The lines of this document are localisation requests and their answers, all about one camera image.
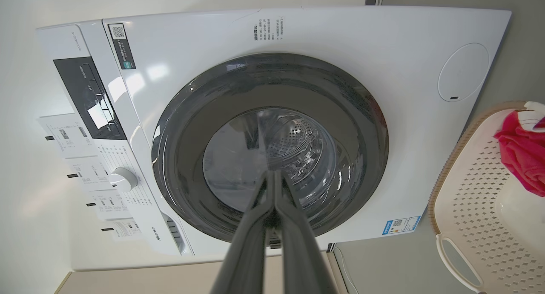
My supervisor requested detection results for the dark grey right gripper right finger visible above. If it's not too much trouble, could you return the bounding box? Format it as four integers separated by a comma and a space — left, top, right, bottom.
275, 170, 337, 294

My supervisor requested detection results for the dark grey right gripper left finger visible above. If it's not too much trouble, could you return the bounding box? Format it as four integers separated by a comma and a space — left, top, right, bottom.
211, 171, 275, 294

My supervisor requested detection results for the cream perforated laundry basket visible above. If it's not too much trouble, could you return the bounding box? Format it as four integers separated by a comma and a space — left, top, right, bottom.
428, 101, 545, 294

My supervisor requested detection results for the blue energy label sticker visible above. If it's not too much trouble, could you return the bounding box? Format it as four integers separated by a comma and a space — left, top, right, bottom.
382, 216, 421, 236

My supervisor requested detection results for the white instruction sheet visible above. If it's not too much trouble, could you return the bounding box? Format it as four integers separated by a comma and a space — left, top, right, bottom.
101, 219, 144, 242
37, 115, 93, 158
64, 156, 115, 192
86, 190, 129, 221

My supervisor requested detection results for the dark round washing machine door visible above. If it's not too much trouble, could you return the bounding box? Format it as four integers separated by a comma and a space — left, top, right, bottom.
151, 52, 389, 243

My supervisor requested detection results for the white control knob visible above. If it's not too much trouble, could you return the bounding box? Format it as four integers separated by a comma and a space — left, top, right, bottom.
109, 167, 139, 192

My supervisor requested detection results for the white front-load washing machine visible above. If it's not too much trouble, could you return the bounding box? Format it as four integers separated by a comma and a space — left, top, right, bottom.
36, 5, 512, 256

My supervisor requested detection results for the clear warning text sticker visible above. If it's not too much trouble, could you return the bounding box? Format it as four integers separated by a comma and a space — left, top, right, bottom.
253, 18, 284, 42

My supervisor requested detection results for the black display panel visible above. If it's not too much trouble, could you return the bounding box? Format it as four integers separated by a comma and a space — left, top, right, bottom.
53, 57, 127, 140

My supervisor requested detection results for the dark QR code sticker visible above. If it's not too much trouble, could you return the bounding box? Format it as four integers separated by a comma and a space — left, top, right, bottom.
108, 23, 136, 70

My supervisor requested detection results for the round white filter cover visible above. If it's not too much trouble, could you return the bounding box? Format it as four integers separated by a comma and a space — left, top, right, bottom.
438, 43, 490, 103

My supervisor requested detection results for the red garment with white trim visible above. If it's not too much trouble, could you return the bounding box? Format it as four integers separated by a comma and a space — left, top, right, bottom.
494, 101, 545, 197

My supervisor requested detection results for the thin white cable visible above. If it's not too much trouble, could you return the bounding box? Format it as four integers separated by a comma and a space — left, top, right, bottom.
334, 247, 355, 294

